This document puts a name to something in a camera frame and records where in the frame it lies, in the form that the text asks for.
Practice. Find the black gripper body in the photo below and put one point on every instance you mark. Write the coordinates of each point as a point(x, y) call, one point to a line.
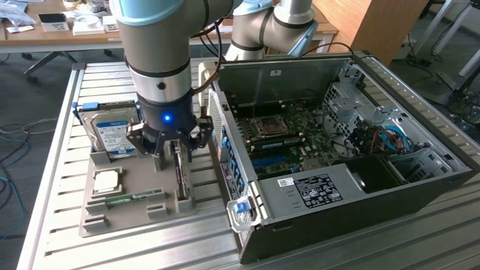
point(167, 118)

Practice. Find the green graphics card black cooler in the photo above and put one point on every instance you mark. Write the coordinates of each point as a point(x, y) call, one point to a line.
point(181, 171)

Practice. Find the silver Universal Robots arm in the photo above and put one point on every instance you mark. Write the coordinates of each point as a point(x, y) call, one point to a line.
point(158, 50)

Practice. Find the hard disk in blue carrier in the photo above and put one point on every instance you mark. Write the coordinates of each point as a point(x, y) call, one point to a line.
point(113, 135)

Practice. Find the grey plastic parts rack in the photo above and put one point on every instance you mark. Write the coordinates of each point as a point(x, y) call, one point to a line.
point(143, 180)

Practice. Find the silver CPU chip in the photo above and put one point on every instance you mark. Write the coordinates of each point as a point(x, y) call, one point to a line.
point(106, 181)

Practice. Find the CPU socket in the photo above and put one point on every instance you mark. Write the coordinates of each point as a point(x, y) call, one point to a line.
point(271, 126)

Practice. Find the green motherboard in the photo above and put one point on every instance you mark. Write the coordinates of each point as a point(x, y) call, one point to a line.
point(278, 170)

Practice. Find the blue release latch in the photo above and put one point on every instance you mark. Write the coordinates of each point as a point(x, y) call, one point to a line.
point(241, 208)

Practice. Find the grey power supply unit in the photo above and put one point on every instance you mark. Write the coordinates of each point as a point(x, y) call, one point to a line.
point(285, 191)

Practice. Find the grey chipset heatsink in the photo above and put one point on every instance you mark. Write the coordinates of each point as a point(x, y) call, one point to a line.
point(313, 164)

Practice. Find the white paper stack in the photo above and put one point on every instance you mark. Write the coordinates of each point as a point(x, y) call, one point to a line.
point(225, 29)

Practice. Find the plain white box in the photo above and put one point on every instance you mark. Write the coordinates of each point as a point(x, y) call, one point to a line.
point(110, 25)

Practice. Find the white box with black top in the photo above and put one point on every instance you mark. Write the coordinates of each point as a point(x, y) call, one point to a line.
point(54, 24)

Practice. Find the beige tape roll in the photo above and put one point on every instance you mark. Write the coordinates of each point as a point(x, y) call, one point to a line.
point(71, 3)

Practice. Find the black open PC case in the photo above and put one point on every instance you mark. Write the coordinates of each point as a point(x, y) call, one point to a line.
point(338, 225)

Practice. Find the white paper label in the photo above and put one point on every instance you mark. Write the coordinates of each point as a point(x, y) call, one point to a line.
point(19, 29)

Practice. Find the clear plastic bag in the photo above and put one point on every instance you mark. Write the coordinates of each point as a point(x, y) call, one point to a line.
point(15, 14)

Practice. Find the metal disk bay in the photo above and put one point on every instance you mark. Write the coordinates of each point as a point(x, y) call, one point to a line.
point(431, 166)

